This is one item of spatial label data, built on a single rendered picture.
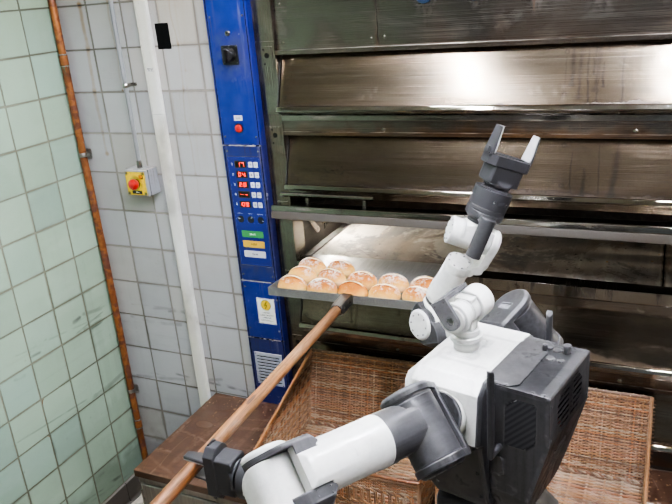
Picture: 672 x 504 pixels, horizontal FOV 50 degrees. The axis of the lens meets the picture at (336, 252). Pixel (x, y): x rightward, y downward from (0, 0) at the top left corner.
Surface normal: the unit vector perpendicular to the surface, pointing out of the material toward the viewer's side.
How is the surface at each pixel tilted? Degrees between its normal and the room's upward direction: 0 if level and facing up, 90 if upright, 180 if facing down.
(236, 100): 90
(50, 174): 90
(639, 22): 90
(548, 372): 0
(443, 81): 70
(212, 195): 90
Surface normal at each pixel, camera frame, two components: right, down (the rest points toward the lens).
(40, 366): 0.91, 0.07
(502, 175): 0.36, 0.41
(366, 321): -0.41, 0.01
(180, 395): -0.41, 0.35
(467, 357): -0.08, -0.93
